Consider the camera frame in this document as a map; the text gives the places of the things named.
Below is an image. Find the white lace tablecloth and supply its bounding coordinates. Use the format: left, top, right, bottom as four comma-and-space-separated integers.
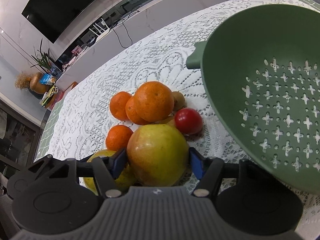
37, 0, 320, 238

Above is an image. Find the red cherry tomato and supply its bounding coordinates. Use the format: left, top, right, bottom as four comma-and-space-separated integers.
175, 108, 203, 135

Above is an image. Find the white wifi router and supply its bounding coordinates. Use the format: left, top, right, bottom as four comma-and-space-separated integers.
89, 17, 111, 42

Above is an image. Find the red-yellow apple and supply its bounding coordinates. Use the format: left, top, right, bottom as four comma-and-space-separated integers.
126, 124, 189, 187

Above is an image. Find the small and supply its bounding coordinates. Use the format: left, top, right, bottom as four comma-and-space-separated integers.
105, 125, 133, 151

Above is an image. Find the green checked table mat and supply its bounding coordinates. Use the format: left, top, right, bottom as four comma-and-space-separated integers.
34, 99, 64, 161

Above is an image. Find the green plastic colander bowl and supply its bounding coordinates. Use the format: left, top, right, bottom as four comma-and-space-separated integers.
186, 4, 319, 194

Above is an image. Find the white TV console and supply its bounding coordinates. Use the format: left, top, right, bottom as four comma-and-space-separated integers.
56, 0, 227, 90

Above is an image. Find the green potted plant left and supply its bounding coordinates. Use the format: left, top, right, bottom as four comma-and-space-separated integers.
31, 40, 52, 73

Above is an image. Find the brown kiwi fruit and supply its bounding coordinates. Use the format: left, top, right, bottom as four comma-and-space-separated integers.
172, 92, 185, 112

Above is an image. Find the black power cable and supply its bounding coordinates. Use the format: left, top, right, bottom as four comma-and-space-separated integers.
108, 10, 141, 49

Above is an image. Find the brown round vase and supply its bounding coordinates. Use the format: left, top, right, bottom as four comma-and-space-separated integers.
30, 72, 50, 94

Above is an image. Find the black wall television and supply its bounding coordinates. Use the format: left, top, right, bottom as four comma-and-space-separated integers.
22, 0, 95, 43

